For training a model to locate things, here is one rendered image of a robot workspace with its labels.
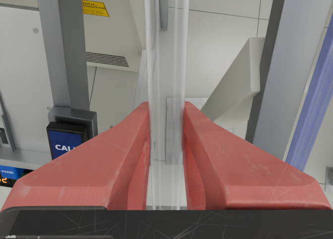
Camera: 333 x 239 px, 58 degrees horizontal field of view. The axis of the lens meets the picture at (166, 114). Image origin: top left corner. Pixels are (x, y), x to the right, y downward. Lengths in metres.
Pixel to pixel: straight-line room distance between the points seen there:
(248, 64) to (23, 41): 0.23
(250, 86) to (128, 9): 0.40
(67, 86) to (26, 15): 0.08
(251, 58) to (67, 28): 0.19
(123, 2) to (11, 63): 0.32
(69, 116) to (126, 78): 0.84
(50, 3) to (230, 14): 1.03
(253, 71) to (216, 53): 0.88
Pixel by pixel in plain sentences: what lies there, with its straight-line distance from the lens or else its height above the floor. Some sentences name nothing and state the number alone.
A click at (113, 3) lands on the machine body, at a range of 0.64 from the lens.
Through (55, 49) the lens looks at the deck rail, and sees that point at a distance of 0.32.
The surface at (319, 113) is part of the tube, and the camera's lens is 0.26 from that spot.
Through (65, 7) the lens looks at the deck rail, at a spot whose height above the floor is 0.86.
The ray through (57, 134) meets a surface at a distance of 0.34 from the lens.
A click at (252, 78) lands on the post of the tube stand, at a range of 0.32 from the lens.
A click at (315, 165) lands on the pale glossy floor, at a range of 1.24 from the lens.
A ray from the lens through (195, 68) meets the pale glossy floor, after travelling 1.17.
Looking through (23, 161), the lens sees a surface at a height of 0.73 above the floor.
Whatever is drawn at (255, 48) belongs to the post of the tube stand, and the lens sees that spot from 0.33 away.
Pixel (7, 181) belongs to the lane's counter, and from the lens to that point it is 0.53.
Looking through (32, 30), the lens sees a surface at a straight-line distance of 0.34.
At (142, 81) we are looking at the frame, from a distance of 0.83.
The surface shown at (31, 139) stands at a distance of 0.42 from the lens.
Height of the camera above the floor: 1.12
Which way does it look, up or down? 82 degrees down
